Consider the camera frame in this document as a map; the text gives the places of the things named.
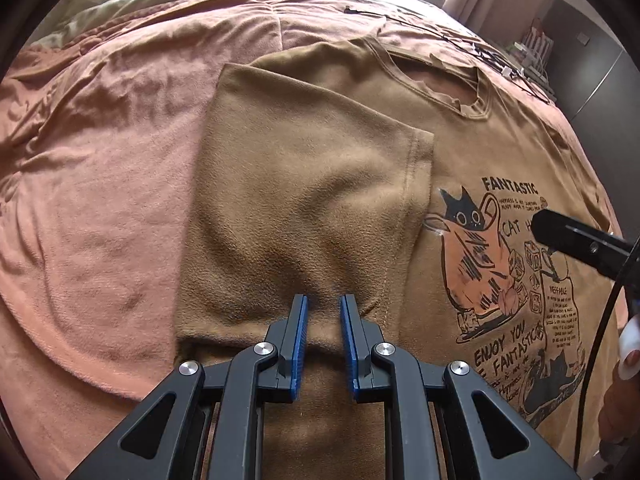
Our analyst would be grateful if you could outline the black braided cable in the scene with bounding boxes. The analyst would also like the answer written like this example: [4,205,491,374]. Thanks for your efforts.
[572,232,640,471]

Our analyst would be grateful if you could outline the brown printed T-shirt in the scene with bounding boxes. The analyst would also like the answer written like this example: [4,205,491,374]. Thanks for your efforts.
[177,35,626,480]

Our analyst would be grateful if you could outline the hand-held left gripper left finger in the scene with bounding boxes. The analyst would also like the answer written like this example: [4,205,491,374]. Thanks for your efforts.
[67,294,309,480]

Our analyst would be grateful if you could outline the person's right hand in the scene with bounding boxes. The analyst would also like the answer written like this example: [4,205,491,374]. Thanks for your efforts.
[597,305,640,480]

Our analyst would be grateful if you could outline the white bedside cabinet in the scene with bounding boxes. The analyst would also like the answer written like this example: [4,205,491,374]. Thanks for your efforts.
[510,40,557,98]

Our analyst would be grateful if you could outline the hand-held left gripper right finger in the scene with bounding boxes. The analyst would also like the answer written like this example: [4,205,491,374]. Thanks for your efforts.
[340,293,582,480]

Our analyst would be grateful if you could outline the tangle of black cables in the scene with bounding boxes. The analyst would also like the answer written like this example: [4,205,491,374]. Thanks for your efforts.
[344,5,553,106]

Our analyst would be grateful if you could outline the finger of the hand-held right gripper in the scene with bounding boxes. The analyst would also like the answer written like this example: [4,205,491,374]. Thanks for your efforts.
[529,208,640,281]

